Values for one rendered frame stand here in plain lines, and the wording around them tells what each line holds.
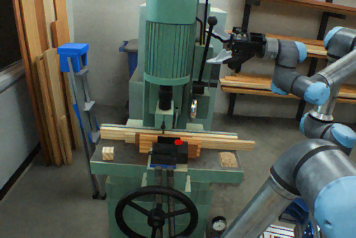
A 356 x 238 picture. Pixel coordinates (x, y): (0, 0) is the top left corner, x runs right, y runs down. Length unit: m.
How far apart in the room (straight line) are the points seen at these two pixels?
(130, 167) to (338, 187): 0.77
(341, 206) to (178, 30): 0.70
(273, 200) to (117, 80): 3.12
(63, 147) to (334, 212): 2.30
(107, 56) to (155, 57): 2.57
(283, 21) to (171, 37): 2.73
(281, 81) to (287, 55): 0.09
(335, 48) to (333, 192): 0.87
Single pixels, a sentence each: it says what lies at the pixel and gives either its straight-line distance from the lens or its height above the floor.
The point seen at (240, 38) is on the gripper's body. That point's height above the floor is 1.39.
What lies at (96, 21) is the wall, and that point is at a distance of 3.46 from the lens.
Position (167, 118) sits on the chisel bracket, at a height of 1.05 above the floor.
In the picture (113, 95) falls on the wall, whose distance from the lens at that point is 3.65.
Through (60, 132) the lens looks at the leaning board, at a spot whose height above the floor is 0.35.
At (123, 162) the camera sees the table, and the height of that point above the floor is 0.90.
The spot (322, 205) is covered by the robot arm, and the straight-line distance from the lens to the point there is 0.48.
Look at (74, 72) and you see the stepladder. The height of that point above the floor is 1.01.
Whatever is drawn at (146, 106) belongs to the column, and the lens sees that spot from 1.29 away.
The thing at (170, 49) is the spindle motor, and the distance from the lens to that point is 0.92.
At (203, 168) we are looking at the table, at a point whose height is 0.90.
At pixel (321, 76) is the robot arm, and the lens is 0.96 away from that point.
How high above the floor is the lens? 1.52
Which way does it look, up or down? 27 degrees down
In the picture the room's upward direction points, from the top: 5 degrees clockwise
